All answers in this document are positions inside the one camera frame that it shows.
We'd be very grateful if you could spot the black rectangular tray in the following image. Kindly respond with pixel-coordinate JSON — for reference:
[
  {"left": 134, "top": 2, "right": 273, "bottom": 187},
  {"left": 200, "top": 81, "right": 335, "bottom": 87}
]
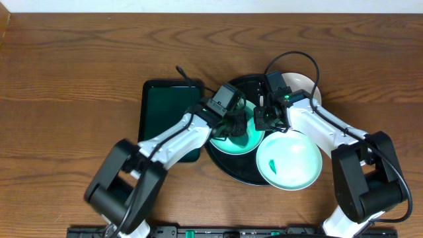
[{"left": 138, "top": 79, "right": 203, "bottom": 163}]

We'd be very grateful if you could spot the green scrubbing sponge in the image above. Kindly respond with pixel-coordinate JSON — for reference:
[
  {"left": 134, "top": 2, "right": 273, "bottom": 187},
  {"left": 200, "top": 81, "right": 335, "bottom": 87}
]
[{"left": 229, "top": 134, "right": 249, "bottom": 148}]

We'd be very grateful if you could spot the green plate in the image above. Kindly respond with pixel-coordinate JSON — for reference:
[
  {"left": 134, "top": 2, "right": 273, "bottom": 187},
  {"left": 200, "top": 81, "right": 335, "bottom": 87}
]
[
  {"left": 210, "top": 101, "right": 265, "bottom": 155},
  {"left": 256, "top": 130, "right": 323, "bottom": 191}
]

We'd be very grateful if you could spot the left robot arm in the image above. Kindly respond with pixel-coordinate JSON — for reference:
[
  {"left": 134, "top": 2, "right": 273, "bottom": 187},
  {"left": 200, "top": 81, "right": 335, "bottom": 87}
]
[{"left": 84, "top": 104, "right": 247, "bottom": 237}]

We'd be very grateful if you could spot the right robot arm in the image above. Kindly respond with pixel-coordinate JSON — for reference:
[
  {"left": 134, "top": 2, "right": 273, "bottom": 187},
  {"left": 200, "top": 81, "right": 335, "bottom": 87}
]
[{"left": 254, "top": 87, "right": 412, "bottom": 237}]

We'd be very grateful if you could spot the black round tray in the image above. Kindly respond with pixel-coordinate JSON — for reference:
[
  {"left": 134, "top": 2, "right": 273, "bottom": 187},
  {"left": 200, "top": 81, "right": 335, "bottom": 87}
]
[{"left": 206, "top": 75, "right": 274, "bottom": 186}]

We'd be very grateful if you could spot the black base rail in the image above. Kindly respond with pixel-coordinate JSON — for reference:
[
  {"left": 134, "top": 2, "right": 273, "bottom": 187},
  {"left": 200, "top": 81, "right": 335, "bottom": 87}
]
[{"left": 66, "top": 226, "right": 399, "bottom": 238}]

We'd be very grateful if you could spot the white plate top right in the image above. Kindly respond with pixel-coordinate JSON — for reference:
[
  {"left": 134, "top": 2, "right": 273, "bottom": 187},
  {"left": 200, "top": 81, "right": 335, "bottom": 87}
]
[{"left": 259, "top": 71, "right": 322, "bottom": 133}]

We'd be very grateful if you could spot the green plate bottom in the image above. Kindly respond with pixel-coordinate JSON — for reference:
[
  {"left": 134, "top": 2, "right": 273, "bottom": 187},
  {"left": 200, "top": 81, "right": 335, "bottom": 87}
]
[{"left": 256, "top": 130, "right": 323, "bottom": 191}]

